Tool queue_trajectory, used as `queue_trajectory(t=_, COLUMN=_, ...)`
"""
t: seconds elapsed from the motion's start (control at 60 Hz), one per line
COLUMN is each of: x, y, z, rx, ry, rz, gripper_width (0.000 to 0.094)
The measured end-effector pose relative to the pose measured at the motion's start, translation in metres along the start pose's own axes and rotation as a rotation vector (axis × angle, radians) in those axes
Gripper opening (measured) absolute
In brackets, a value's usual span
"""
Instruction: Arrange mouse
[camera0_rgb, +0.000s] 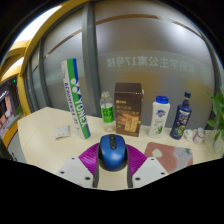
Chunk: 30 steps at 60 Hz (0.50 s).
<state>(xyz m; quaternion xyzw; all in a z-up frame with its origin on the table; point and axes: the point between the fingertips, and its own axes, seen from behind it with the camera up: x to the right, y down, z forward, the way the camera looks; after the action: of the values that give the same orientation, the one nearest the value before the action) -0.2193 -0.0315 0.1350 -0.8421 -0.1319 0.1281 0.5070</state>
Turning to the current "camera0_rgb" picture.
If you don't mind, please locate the blue computer mouse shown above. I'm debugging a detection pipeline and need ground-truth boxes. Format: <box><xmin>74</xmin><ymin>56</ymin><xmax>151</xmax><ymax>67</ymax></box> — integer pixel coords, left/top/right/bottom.
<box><xmin>97</xmin><ymin>133</ymin><xmax>129</xmax><ymax>173</ymax></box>

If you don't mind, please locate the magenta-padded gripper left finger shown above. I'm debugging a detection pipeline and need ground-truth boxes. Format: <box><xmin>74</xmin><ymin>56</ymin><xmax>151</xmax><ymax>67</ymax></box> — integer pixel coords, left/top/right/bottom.
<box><xmin>55</xmin><ymin>142</ymin><xmax>101</xmax><ymax>189</ymax></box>

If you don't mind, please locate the small white jar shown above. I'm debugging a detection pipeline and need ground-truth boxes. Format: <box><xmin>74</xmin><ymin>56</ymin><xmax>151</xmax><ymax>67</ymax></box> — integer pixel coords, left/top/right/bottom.
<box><xmin>193</xmin><ymin>126</ymin><xmax>206</xmax><ymax>146</ymax></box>

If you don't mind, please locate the floral pastel mouse pad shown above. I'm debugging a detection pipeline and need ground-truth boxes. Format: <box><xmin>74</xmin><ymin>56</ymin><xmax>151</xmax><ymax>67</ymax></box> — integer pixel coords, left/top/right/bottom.
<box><xmin>144</xmin><ymin>141</ymin><xmax>194</xmax><ymax>175</ymax></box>

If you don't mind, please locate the white green shuttlecock tube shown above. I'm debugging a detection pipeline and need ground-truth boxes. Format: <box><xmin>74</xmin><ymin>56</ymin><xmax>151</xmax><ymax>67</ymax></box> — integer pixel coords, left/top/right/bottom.
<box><xmin>60</xmin><ymin>58</ymin><xmax>92</xmax><ymax>141</ymax></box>

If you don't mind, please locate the white blue-cap shampoo bottle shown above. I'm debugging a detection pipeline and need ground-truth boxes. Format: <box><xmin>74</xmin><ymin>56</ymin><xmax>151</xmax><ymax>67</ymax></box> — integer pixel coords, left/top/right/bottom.
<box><xmin>147</xmin><ymin>95</ymin><xmax>171</xmax><ymax>139</ymax></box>

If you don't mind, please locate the dark blue pump bottle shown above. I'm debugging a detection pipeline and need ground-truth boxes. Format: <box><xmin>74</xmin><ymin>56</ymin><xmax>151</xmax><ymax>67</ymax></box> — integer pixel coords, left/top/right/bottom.
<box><xmin>169</xmin><ymin>91</ymin><xmax>193</xmax><ymax>141</ymax></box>

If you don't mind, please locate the brown cardboard box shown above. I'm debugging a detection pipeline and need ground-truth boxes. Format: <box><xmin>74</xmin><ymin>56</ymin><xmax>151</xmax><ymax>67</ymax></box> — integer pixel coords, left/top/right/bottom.
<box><xmin>113</xmin><ymin>82</ymin><xmax>145</xmax><ymax>138</ymax></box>

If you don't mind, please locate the clear green-label drink bottle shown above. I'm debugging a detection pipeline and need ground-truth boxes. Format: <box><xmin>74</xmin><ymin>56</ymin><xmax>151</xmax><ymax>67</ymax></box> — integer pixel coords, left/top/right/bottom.
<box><xmin>99</xmin><ymin>91</ymin><xmax>116</xmax><ymax>134</ymax></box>

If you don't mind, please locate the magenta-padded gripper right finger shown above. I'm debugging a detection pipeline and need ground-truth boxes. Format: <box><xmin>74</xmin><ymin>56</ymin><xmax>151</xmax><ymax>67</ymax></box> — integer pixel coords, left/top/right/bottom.
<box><xmin>125</xmin><ymin>143</ymin><xmax>170</xmax><ymax>189</ymax></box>

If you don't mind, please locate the small white packet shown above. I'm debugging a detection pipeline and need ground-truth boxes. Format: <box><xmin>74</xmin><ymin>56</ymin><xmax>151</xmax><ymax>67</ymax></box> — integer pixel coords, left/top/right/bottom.
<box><xmin>54</xmin><ymin>125</ymin><xmax>72</xmax><ymax>140</ymax></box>

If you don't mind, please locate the green plant in white pot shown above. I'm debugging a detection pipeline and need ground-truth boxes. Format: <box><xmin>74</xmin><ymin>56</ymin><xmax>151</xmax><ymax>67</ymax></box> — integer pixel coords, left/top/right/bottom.
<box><xmin>205</xmin><ymin>84</ymin><xmax>224</xmax><ymax>155</ymax></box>

